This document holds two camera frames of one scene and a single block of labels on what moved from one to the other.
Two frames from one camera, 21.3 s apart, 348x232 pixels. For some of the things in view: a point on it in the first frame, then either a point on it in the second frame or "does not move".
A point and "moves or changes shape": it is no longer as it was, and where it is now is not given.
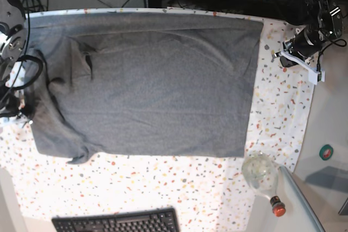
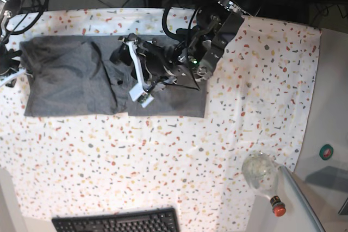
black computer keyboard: [166, 220] does not move
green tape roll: [326, 152] does not move
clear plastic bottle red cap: [260, 171] does not move
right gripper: [308, 41] → [157, 57]
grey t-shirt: [141, 83] moves or changes shape
